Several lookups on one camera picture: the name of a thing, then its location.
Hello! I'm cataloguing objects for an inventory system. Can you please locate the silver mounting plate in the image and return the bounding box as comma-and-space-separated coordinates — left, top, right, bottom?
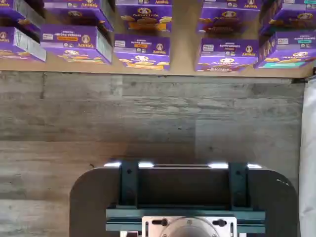
142, 216, 237, 237

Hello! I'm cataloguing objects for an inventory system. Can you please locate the purple Annie's box teal band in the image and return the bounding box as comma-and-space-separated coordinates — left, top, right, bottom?
253, 31, 316, 70
258, 0, 316, 37

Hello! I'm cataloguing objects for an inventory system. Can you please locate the purple Annie's box orange band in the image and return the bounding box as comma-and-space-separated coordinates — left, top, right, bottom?
113, 33, 171, 71
115, 0, 173, 33

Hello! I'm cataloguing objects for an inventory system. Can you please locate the purple Annie's snack box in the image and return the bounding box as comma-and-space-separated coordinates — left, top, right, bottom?
0, 26, 47, 62
0, 0, 45, 35

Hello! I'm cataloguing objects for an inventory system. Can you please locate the purple Annie's boxes group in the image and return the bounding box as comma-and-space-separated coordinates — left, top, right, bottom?
0, 0, 316, 79

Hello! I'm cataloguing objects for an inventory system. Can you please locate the purple Annie's hidden veggies box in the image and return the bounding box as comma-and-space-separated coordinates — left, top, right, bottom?
40, 24, 113, 65
43, 0, 115, 32

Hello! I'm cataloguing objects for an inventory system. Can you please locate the short teal aluminium extrusion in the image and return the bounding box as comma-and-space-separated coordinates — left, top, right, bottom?
119, 161, 139, 208
228, 162, 249, 208

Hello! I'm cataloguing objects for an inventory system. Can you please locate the dark robot base platform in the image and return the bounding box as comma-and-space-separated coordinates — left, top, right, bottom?
70, 167, 298, 237

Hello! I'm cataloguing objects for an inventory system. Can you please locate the long teal aluminium extrusion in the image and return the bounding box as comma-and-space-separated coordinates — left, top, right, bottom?
105, 207, 266, 232

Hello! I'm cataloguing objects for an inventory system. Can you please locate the white plain curtain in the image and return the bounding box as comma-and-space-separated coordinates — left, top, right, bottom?
299, 74, 316, 237

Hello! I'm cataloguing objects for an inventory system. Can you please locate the purple Annie's box chocolate print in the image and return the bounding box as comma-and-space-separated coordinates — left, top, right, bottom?
197, 0, 263, 35
194, 37, 259, 73

